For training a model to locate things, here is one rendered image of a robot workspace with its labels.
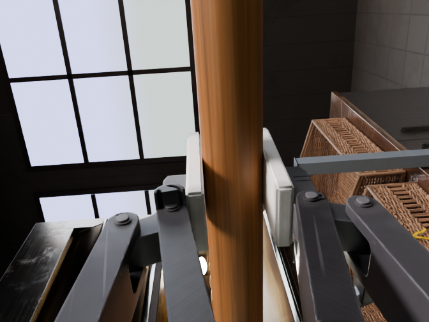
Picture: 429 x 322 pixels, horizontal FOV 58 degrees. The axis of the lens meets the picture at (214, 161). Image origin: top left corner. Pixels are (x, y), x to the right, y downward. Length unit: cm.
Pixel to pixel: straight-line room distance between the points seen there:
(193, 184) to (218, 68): 5
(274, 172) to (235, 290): 8
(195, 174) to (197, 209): 2
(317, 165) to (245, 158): 97
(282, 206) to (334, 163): 100
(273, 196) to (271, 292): 140
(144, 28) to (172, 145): 95
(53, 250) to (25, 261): 12
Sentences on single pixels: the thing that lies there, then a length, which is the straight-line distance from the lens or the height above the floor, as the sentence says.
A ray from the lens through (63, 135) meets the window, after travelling 340.
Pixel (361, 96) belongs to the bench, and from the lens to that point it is 196.
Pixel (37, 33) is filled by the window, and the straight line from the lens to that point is 329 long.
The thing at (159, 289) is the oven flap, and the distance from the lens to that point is 140.
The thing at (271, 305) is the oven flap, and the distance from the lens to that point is 152.
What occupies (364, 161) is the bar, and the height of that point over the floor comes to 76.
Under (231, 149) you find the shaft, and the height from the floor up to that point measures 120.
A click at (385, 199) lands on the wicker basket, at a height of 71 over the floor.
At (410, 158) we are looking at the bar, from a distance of 125.
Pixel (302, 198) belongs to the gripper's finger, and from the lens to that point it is 16.
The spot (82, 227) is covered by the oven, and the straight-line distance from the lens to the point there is 206.
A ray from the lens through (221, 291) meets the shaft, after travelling 22.
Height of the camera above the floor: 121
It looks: 1 degrees down
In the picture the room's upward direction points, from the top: 94 degrees counter-clockwise
